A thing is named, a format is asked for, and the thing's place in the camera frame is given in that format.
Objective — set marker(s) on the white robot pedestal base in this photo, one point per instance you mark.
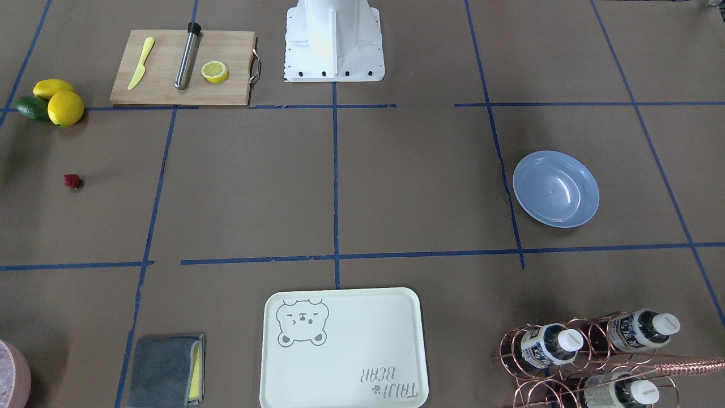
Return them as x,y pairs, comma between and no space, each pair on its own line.
333,41

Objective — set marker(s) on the copper wire bottle rack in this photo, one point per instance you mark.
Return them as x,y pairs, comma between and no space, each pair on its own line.
590,369

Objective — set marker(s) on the dark drink bottle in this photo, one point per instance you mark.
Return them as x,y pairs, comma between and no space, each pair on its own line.
547,346
618,389
643,330

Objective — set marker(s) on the red strawberry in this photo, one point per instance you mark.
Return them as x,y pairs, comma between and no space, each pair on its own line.
73,181

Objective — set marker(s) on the pink bowl of ice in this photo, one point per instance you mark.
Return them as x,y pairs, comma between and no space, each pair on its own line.
16,377

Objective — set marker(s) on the dark drink bottle front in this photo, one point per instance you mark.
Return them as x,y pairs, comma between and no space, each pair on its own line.
618,389

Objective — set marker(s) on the wooden cutting board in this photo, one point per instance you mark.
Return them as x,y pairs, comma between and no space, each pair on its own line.
151,61

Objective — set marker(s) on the blue plate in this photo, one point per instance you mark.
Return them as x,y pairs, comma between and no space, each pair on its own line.
556,189

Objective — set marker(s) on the steel cylinder black cap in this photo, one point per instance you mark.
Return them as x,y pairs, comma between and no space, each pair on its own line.
183,76

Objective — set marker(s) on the half lemon slice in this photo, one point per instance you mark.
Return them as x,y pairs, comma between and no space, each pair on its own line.
215,71

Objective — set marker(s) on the oval yellow lemon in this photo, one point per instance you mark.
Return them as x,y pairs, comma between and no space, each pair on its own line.
47,88

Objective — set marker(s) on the round yellow lemon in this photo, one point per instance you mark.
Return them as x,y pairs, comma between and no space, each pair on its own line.
65,108

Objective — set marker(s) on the green lime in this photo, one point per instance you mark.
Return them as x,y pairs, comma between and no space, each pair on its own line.
34,108

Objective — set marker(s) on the yellow plastic knife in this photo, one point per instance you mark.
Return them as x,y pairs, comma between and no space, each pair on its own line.
141,69

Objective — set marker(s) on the cream bear tray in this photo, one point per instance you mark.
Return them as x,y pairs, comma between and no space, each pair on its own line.
344,348

